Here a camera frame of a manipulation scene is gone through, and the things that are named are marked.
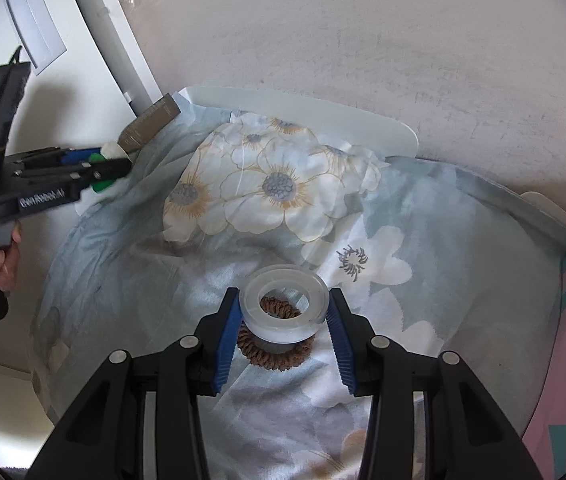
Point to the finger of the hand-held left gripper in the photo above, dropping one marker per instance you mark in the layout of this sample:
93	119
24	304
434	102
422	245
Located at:
75	156
108	169

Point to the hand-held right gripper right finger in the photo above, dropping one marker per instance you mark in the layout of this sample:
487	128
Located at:
340	345

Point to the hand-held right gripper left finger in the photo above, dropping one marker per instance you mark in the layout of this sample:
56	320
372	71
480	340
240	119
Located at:
228	340

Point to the clear tape roll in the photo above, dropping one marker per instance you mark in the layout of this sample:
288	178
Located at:
283	322

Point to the cream cosmetic tube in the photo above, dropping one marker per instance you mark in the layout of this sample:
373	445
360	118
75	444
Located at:
148	122

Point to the floral blue cloth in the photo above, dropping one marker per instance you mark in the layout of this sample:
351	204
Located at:
413	320

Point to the white door frame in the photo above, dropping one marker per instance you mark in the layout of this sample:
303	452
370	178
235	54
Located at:
113	35

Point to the grey wall panel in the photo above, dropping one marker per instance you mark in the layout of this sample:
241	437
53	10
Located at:
33	25

